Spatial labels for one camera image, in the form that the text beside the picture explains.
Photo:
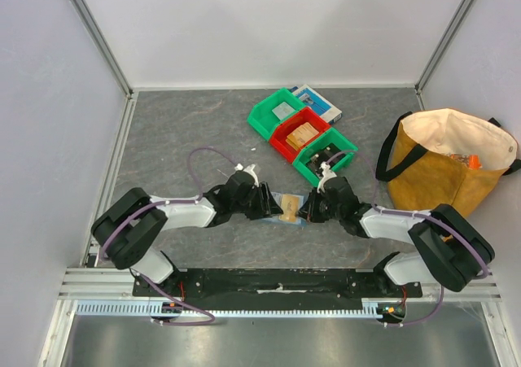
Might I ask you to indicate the red bin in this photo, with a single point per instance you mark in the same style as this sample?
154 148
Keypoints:
278 138

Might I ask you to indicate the gold credit card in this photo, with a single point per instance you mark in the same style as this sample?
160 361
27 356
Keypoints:
290 205

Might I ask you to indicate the green bin far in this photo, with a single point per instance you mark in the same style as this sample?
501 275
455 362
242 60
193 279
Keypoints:
261 118

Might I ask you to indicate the white cable duct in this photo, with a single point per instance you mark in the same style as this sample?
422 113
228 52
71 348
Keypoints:
134 308

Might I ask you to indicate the green bin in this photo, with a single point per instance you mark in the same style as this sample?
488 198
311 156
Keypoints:
261 118
337 162

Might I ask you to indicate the grey card in bin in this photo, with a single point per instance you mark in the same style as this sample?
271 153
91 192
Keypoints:
283 110

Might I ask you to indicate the blue white box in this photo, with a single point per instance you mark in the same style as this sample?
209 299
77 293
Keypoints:
320 105

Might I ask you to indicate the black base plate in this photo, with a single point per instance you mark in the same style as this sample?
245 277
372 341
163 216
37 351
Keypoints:
282 289

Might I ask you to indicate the brown cards in bin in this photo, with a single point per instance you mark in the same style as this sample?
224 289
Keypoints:
300 136

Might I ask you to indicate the green bin near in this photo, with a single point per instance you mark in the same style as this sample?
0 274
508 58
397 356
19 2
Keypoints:
337 162

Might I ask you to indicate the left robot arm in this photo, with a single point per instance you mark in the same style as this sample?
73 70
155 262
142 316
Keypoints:
128 229

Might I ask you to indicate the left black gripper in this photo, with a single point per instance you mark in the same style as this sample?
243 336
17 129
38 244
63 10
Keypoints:
266 207

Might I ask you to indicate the orange item in bag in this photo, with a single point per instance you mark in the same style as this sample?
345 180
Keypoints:
473 162

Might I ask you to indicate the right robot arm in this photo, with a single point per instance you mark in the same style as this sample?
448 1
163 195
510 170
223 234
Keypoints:
447 248

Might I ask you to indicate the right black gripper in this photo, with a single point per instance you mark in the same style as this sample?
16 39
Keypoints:
318 207

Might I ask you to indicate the black items in bin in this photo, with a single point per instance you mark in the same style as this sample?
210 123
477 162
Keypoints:
323 155

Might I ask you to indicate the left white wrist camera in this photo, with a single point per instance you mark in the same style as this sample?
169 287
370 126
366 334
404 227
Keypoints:
250 169

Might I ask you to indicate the yellow tote bag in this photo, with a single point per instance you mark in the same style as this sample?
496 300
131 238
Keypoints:
423 160

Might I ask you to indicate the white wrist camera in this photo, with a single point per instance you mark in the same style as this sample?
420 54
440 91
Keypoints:
327 174
250 169

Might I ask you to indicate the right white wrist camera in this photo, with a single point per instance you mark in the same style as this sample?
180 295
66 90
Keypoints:
327 174

